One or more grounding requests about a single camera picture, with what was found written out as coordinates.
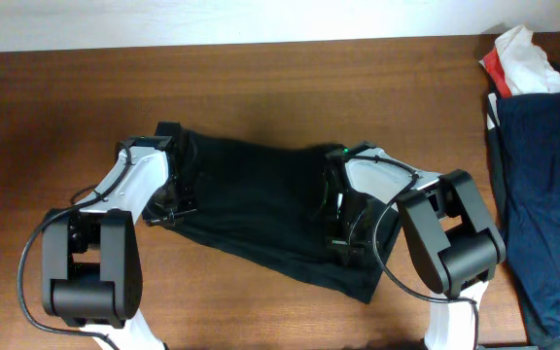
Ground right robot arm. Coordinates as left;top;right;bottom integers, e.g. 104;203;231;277
322;142;506;349

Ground right black cable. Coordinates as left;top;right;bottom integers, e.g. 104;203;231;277
347;153;480;350

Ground white and red garment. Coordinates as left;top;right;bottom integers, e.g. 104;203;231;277
479;24;560;98

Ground black cable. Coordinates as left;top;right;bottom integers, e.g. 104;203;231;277
16;145;135;350
347;153;480;350

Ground navy blue garment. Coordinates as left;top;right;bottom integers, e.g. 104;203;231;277
487;93;560;349

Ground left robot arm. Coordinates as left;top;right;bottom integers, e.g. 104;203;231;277
40;122;197;349

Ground left black cable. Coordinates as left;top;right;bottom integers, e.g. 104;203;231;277
16;145;135;350

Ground black white striped garment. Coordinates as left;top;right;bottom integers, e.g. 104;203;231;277
486;79;501;131

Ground black shorts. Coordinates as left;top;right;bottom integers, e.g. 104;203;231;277
162;130;382;303

